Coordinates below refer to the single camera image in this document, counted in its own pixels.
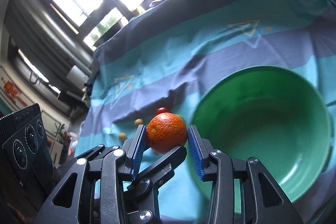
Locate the orange fruit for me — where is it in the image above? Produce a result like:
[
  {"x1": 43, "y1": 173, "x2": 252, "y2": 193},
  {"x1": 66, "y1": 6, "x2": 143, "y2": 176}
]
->
[{"x1": 146, "y1": 113, "x2": 187, "y2": 154}]

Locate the potted green plant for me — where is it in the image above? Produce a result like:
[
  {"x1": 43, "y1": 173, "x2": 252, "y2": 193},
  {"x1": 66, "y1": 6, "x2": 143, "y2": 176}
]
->
[{"x1": 55, "y1": 123, "x2": 71, "y2": 144}]

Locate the tan longan lower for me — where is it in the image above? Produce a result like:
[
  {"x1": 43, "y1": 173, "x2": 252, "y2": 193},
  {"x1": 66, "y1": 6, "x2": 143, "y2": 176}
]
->
[{"x1": 118, "y1": 132, "x2": 127, "y2": 142}]

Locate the tan longan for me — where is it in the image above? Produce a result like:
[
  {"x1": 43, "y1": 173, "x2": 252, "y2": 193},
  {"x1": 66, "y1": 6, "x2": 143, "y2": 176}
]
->
[
  {"x1": 134, "y1": 118, "x2": 145, "y2": 127},
  {"x1": 118, "y1": 132, "x2": 127, "y2": 142}
]

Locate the tan longan upper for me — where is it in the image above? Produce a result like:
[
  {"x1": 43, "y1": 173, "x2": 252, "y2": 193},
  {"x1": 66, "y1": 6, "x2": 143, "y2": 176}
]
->
[{"x1": 134, "y1": 118, "x2": 145, "y2": 127}]

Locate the red cherry tomato top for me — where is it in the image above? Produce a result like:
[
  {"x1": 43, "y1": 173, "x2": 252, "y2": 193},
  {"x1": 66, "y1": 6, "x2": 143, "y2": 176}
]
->
[{"x1": 155, "y1": 107, "x2": 169, "y2": 115}]

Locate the green plastic bowl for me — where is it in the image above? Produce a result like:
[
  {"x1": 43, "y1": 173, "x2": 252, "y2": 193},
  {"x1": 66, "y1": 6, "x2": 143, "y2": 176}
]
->
[{"x1": 190, "y1": 66, "x2": 333, "y2": 202}]

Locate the white cylindrical lamp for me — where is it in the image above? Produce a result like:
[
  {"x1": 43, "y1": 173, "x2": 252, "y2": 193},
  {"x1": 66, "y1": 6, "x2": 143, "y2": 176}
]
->
[{"x1": 66, "y1": 65, "x2": 89, "y2": 89}]

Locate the blue striped tablecloth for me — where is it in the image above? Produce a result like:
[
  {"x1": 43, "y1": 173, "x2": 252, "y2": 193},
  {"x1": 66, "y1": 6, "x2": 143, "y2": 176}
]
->
[{"x1": 74, "y1": 0, "x2": 336, "y2": 224}]

